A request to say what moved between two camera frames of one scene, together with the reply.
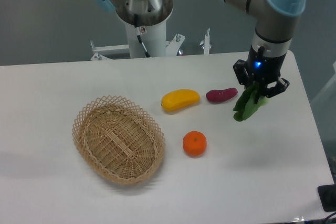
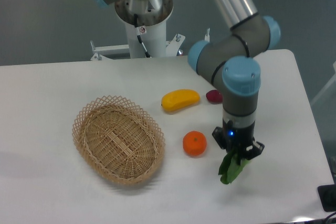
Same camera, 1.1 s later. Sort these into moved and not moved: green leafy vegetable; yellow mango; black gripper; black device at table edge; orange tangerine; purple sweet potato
Moved: green leafy vegetable; black gripper
Not moved: orange tangerine; yellow mango; black device at table edge; purple sweet potato
